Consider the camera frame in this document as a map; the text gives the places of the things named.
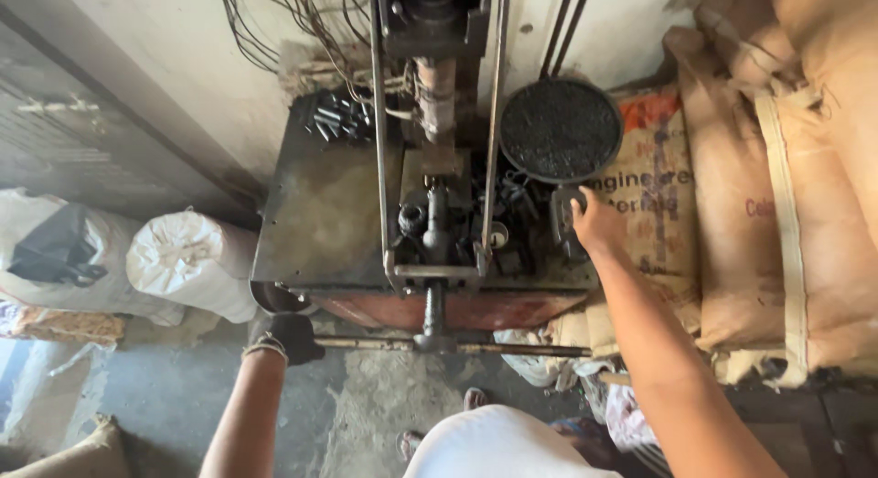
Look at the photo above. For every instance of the person's left hand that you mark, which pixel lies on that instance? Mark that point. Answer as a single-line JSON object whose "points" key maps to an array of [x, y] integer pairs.
{"points": [[285, 335]]}

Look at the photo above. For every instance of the person's right hand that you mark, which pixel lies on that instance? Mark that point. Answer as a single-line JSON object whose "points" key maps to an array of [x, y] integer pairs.
{"points": [[602, 224]]}

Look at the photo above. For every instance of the person's left fingers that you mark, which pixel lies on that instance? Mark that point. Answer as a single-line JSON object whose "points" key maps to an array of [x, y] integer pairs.
{"points": [[308, 344]]}

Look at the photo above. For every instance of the person's right fingers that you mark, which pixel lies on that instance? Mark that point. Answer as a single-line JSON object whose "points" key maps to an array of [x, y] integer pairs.
{"points": [[583, 205]]}

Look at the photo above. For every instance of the grey metal mould piece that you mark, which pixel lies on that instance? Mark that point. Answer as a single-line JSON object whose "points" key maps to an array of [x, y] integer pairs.
{"points": [[562, 224]]}

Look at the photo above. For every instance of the long metal lever bar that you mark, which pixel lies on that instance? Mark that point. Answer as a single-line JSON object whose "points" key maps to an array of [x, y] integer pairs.
{"points": [[507, 349]]}

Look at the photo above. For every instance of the printed brown paper sack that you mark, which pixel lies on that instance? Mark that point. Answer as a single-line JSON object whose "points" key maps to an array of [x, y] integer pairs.
{"points": [[658, 210]]}

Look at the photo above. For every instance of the round pan of black powder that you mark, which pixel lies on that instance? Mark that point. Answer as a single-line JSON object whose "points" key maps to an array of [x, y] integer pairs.
{"points": [[560, 129]]}

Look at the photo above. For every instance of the metal hand press machine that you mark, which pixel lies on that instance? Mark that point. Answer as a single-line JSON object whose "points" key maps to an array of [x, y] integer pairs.
{"points": [[322, 217]]}

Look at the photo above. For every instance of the person's foot in sandal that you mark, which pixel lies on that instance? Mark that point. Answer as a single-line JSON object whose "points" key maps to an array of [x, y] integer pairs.
{"points": [[409, 445], [474, 398]]}

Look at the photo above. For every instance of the white woven sack roll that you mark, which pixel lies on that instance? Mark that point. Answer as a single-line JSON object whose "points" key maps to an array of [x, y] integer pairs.
{"points": [[188, 262]]}

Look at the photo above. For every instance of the black round machine part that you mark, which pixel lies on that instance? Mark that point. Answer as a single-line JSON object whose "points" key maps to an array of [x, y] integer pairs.
{"points": [[412, 218]]}

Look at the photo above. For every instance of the white cloth bag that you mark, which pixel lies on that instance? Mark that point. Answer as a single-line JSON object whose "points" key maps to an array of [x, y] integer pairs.
{"points": [[535, 368]]}

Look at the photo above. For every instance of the pair of black rods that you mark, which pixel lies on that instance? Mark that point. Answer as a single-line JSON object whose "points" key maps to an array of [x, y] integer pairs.
{"points": [[564, 28]]}

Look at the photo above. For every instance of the large white woven sack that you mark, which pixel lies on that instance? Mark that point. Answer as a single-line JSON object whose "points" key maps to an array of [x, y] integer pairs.
{"points": [[116, 286]]}

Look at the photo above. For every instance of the pink patterned cloth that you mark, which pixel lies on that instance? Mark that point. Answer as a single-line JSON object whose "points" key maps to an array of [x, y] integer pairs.
{"points": [[627, 416]]}

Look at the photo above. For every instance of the person's white garment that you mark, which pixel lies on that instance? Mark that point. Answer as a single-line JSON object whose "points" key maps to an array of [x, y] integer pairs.
{"points": [[501, 447]]}

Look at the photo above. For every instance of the heap of brown sacks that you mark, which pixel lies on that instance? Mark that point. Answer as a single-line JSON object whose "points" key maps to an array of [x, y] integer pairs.
{"points": [[809, 190]]}

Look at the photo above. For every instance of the pile of small metal parts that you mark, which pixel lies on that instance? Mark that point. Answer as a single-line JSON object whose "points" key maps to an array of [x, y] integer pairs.
{"points": [[339, 118]]}

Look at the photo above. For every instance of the black plastic bag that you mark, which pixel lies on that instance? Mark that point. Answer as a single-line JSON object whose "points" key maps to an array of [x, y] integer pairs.
{"points": [[58, 248]]}

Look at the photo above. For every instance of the grey metal shutter door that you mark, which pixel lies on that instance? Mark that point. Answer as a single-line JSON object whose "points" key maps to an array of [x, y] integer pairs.
{"points": [[82, 128]]}

